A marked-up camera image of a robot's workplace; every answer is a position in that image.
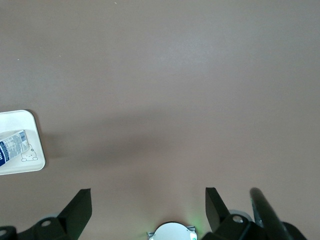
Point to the cream plastic tray bear print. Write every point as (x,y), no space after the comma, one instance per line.
(32,130)

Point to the blue white milk carton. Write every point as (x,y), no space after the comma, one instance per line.
(10,147)

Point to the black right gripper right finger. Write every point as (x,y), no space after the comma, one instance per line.
(217,217)

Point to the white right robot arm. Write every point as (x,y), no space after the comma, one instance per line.
(172,232)

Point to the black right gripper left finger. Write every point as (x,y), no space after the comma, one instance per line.
(70,220)

